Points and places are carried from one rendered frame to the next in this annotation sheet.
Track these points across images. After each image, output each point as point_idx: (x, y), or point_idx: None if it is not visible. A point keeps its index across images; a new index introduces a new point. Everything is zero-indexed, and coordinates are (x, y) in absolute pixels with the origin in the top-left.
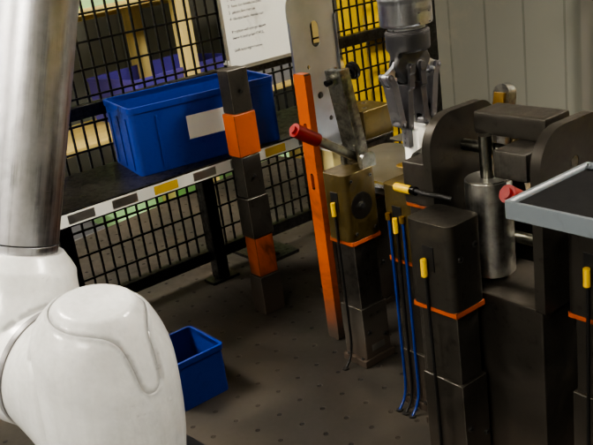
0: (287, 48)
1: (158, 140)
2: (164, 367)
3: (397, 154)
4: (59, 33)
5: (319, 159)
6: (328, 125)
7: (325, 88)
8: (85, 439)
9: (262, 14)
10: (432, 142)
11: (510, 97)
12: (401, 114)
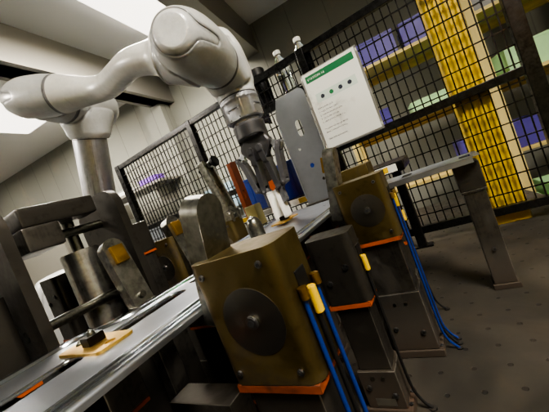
0: (367, 128)
1: (252, 195)
2: (45, 308)
3: (317, 207)
4: (83, 172)
5: None
6: (323, 183)
7: (314, 160)
8: None
9: (345, 113)
10: (80, 222)
11: (324, 161)
12: (252, 184)
